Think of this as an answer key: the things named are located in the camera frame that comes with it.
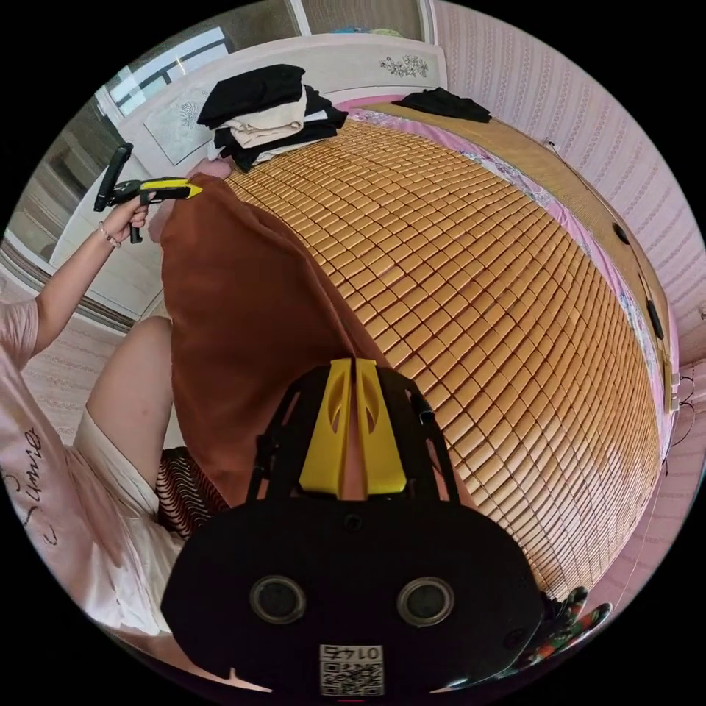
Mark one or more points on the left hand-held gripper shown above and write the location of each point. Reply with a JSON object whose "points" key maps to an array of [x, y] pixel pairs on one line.
{"points": [[122, 191]]}

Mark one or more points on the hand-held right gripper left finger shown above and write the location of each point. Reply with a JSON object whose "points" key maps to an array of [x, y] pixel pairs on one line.
{"points": [[322, 441]]}

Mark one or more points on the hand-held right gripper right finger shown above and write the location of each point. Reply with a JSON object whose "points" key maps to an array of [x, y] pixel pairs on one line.
{"points": [[380, 441]]}

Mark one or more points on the brown pants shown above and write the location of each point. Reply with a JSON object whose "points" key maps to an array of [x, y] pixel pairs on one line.
{"points": [[248, 331]]}

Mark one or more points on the person's left forearm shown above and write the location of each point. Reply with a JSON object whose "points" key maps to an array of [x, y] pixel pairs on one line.
{"points": [[71, 276]]}

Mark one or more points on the person's left hand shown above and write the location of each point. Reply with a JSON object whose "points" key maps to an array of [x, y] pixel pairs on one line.
{"points": [[124, 220]]}

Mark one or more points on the pile of clothes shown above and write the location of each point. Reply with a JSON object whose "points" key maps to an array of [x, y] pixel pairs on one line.
{"points": [[265, 116]]}

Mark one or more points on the window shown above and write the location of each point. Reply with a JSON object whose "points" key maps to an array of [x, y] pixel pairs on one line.
{"points": [[165, 66]]}

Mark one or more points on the black striped cloth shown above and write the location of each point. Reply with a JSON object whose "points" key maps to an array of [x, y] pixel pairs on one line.
{"points": [[187, 491]]}

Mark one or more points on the bed with woven mat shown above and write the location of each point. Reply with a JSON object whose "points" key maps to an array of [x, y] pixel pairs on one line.
{"points": [[469, 276]]}

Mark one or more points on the person's body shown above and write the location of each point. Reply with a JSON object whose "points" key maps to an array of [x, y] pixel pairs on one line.
{"points": [[83, 496]]}

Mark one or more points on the floral patterned cloth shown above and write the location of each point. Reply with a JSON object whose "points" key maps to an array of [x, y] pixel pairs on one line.
{"points": [[568, 623]]}

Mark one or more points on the black garment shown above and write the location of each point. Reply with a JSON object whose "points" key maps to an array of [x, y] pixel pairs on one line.
{"points": [[447, 105]]}

